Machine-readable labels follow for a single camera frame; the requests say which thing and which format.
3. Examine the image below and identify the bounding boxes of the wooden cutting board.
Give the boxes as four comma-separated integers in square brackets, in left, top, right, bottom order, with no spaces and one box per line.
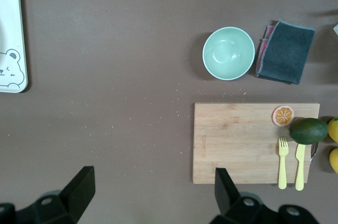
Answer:
[192,102,321,184]

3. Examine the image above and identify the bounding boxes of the pink folded cloth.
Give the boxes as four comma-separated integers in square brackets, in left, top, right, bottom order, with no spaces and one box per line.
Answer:
[257,24,275,69]

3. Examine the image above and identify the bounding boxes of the cream tray with bear print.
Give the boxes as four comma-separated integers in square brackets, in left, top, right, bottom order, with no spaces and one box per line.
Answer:
[0,0,29,94]

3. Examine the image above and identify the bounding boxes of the pale green bowl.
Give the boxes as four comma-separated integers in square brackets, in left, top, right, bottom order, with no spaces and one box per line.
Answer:
[202,26,256,81]

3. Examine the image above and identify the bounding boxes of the orange slice toy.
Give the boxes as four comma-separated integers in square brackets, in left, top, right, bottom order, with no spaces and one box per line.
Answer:
[271,105,295,127]

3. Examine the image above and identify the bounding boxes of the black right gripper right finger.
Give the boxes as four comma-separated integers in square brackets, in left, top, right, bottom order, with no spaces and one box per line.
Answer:
[214,167,278,224]

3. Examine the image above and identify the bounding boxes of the green avocado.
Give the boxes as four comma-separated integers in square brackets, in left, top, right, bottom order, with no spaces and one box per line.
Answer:
[289,118,328,145]

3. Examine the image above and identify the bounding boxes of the metal peeler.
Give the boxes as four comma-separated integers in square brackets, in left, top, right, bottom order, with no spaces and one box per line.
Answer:
[308,143,320,164]

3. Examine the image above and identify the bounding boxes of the yellow lemon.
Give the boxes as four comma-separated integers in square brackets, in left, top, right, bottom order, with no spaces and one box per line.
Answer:
[328,147,338,174]
[327,117,338,143]

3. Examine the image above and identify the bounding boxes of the pale yellow plastic knife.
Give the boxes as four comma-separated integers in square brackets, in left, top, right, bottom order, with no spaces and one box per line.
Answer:
[295,143,306,191]

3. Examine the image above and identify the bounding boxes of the dark grey folded cloth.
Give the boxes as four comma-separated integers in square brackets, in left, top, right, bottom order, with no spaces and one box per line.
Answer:
[255,18,316,86]

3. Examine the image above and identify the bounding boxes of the white round plate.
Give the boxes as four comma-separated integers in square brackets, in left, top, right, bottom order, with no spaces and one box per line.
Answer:
[0,15,6,53]

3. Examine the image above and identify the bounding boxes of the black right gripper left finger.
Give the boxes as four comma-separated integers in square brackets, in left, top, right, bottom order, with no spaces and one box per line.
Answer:
[31,165,96,224]

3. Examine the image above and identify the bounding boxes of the pale yellow plastic fork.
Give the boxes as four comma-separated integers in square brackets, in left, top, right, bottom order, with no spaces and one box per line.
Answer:
[278,137,289,190]

